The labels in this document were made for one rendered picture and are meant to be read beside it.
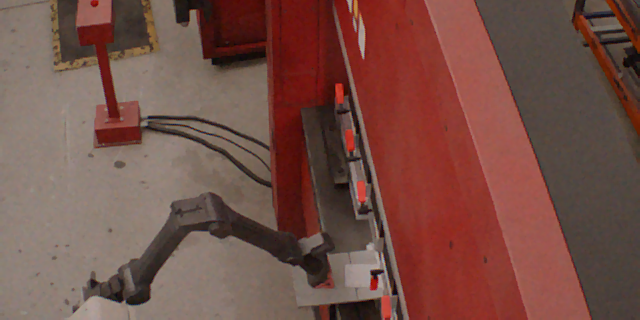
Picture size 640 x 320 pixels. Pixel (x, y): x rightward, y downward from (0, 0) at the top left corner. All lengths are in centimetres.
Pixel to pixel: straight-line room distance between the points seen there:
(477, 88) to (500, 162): 17
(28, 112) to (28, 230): 78
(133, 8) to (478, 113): 399
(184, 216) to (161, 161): 222
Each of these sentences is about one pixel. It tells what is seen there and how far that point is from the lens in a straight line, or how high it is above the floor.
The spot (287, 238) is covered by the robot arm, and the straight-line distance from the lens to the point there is 265.
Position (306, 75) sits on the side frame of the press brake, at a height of 104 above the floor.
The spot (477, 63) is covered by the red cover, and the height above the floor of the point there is 230.
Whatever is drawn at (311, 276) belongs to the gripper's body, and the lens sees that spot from 282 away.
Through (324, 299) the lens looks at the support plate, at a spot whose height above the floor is 100.
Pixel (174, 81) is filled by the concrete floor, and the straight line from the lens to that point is 493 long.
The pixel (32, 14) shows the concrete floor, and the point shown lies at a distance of 556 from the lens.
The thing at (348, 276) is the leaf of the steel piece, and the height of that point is 100.
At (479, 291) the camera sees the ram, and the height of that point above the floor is 205.
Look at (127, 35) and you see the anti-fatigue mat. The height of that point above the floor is 1.
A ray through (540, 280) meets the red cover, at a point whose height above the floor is 230.
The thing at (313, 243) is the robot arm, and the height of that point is 122.
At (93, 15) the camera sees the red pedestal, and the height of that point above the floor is 80.
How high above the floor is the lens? 342
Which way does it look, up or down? 48 degrees down
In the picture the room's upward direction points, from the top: 1 degrees clockwise
